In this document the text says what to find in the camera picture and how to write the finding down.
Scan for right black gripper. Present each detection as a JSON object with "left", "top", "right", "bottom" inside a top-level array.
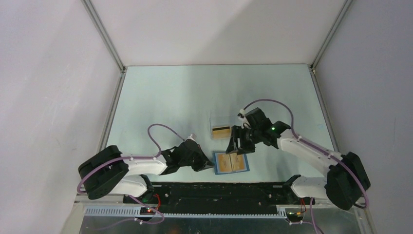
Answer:
[{"left": 226, "top": 125, "right": 262, "bottom": 155}]

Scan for blue card holder wallet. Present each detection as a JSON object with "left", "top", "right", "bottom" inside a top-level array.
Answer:
[{"left": 212, "top": 152, "right": 250, "bottom": 175}]

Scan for clear acrylic box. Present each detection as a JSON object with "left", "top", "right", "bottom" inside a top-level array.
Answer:
[{"left": 209, "top": 114, "right": 239, "bottom": 140}]

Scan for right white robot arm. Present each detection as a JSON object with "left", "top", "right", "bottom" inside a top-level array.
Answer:
[{"left": 226, "top": 108, "right": 371, "bottom": 210}]

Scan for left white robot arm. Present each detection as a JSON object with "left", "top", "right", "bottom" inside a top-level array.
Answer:
[{"left": 78, "top": 136, "right": 214, "bottom": 203}]

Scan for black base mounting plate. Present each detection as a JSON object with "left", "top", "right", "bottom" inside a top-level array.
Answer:
[{"left": 124, "top": 182, "right": 315, "bottom": 215}]

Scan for left aluminium frame rail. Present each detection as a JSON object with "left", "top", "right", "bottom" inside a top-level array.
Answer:
[{"left": 76, "top": 0, "right": 127, "bottom": 166}]

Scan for aluminium frame rail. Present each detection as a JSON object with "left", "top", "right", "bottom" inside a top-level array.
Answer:
[
  {"left": 76, "top": 0, "right": 127, "bottom": 166},
  {"left": 308, "top": 0, "right": 355, "bottom": 151}
]

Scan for right aluminium frame rail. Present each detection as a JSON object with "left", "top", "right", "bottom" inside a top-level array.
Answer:
[{"left": 308, "top": 0, "right": 355, "bottom": 151}]

